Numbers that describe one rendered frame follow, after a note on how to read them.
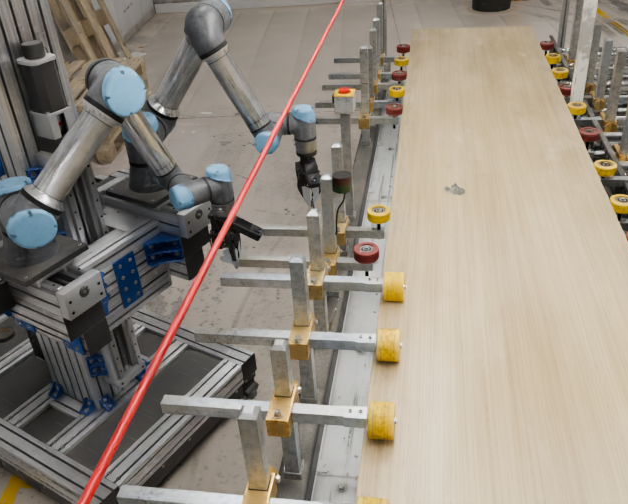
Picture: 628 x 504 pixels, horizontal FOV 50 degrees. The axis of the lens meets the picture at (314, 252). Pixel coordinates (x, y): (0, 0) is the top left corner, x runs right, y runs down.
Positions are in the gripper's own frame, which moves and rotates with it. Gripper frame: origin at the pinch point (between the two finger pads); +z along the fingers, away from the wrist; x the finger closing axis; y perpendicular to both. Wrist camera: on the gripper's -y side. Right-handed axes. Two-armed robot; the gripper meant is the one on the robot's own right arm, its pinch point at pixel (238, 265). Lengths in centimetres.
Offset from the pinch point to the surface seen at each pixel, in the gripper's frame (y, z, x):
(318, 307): -30.1, -1.4, 22.9
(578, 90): -127, -11, -134
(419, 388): -60, -7, 60
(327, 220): -30.1, -16.4, -2.2
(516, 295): -86, -7, 22
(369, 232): -41.1, 0.3, -23.4
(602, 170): -124, -7, -59
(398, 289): -54, -13, 29
